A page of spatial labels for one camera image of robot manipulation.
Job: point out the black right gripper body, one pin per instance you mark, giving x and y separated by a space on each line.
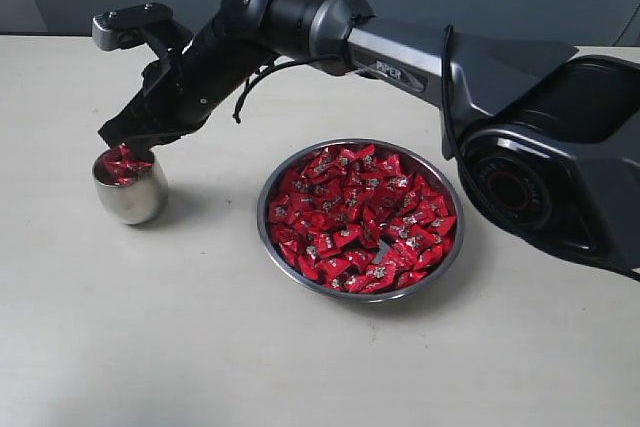
179 99

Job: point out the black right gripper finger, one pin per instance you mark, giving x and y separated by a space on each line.
146 142
127 127

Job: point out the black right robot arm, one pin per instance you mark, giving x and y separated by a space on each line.
546 139

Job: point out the shiny steel cup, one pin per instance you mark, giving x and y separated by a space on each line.
138 203

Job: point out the pile of red wrapped candies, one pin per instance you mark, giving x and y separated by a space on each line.
350 217

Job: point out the round steel plate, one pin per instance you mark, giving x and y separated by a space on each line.
270 247

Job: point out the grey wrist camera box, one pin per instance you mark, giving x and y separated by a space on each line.
150 24

